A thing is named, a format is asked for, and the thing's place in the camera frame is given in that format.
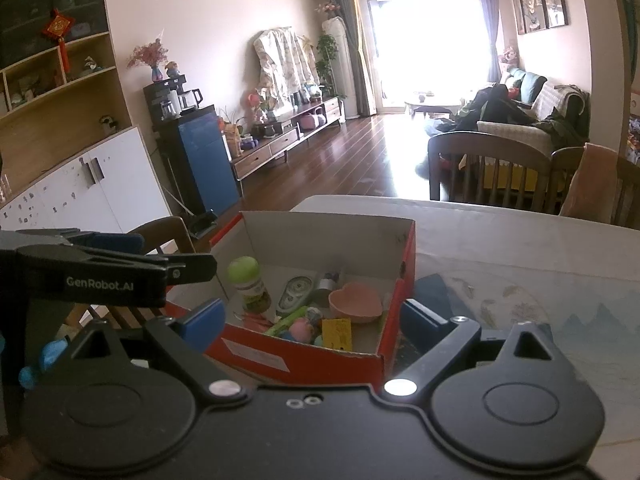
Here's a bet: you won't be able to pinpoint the blue curtain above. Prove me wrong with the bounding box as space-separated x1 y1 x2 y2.
469 0 504 84

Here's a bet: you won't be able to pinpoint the grey curtain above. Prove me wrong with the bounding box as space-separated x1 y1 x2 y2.
332 0 376 117

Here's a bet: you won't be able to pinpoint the blue leaf placemat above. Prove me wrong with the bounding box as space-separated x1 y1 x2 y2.
414 273 496 331

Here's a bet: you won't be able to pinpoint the red knot ornament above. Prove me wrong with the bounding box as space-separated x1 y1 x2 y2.
41 8 76 74

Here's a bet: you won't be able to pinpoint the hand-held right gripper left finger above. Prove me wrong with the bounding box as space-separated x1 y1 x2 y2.
61 297 248 404

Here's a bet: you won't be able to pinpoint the bright balcony window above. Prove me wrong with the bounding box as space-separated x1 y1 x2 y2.
367 0 494 114

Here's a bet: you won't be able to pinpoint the pink heart-shaped bowl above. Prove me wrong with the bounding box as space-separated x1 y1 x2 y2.
328 281 385 325

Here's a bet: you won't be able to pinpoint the wooden dining chair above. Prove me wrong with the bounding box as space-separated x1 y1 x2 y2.
427 131 551 214
67 216 199 331
547 145 640 229

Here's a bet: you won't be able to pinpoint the white bottle grey cap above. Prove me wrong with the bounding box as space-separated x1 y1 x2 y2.
313 270 346 306

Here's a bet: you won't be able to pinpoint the pink towel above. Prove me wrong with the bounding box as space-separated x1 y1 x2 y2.
559 142 624 221

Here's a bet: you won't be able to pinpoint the small yellow box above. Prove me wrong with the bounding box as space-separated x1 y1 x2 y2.
321 317 354 351

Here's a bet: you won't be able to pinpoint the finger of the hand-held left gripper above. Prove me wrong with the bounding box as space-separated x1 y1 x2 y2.
14 229 147 259
144 252 219 287

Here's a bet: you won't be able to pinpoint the green-lid glass jar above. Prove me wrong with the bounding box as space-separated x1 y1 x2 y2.
227 255 272 317

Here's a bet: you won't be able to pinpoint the green marker pen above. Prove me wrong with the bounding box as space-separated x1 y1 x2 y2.
263 307 309 337

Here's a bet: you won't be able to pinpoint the wooden white shelf cabinet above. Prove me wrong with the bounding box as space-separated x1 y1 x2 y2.
0 0 174 234

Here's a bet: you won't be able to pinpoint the printed mountain table mat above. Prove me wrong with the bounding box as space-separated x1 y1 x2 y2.
395 255 640 452

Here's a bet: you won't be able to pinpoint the person's left hand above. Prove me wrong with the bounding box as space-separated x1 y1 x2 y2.
18 338 68 389

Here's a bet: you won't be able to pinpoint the yellow paper bag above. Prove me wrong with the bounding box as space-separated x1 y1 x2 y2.
218 117 244 159

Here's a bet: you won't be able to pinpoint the sofa with light cover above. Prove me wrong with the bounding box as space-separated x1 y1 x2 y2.
474 67 591 159

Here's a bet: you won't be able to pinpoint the pink binder clip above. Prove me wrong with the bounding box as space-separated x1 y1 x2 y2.
234 309 271 332

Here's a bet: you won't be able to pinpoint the pink flowers in vase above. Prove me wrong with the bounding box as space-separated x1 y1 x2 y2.
127 39 169 83

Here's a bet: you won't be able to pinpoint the floral cloth covered television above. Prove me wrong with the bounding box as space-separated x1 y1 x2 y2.
253 26 321 111

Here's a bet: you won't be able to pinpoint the black coffee machine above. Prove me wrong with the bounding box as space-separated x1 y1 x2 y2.
143 74 182 121

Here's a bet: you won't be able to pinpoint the low coffee table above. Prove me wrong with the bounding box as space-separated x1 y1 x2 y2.
403 90 461 120

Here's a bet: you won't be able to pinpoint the red cardboard box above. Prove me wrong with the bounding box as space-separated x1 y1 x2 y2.
167 210 417 386

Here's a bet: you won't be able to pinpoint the pink toy figure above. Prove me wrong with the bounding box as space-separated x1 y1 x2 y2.
287 307 324 344

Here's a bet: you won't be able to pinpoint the blue black water dispenser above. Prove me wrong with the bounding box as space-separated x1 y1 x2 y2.
154 104 241 216

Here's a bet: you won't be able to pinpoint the colourful bedding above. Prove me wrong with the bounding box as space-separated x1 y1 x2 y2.
624 114 640 166

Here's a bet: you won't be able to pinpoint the white correction tape dispenser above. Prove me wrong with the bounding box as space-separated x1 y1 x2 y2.
274 274 319 324

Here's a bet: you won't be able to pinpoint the green potted plant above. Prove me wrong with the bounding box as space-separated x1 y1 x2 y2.
315 34 341 99

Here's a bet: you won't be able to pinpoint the wooden television cabinet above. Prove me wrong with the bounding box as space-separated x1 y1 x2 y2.
229 94 346 194

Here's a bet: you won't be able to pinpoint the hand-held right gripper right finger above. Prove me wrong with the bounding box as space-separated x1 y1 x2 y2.
380 298 558 404

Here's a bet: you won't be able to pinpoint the white standing air conditioner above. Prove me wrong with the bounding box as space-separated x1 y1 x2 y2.
321 16 361 121

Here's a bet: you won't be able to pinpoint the orange artificial flowers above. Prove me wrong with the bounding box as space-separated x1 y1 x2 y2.
244 88 274 124

